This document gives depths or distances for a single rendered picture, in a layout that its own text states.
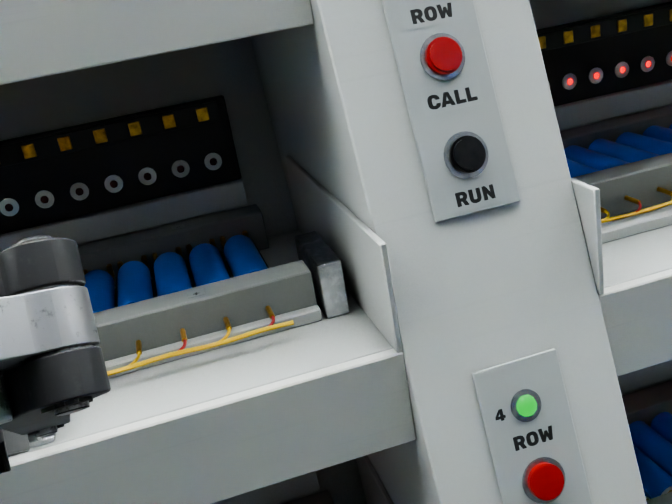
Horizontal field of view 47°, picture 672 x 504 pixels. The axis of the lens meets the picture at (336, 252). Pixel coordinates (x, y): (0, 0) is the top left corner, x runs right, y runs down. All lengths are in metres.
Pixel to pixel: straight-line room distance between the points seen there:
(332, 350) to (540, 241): 0.10
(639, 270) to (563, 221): 0.05
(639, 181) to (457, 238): 0.15
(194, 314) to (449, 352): 0.12
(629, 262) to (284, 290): 0.17
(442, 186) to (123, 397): 0.16
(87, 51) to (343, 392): 0.18
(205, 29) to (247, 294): 0.12
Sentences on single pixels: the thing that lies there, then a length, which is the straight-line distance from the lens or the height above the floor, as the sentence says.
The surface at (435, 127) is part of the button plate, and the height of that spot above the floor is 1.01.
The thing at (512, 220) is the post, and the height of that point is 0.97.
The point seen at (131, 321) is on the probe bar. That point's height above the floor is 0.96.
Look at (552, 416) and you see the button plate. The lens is 0.36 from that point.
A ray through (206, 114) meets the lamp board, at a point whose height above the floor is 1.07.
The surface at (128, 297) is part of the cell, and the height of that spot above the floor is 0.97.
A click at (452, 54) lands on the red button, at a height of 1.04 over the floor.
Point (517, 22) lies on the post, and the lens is 0.36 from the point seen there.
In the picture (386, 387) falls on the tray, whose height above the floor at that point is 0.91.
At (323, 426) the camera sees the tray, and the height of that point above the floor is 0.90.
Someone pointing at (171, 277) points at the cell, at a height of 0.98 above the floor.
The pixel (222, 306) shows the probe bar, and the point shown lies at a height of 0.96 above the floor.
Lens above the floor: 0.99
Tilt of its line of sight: 2 degrees down
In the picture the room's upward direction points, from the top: 14 degrees counter-clockwise
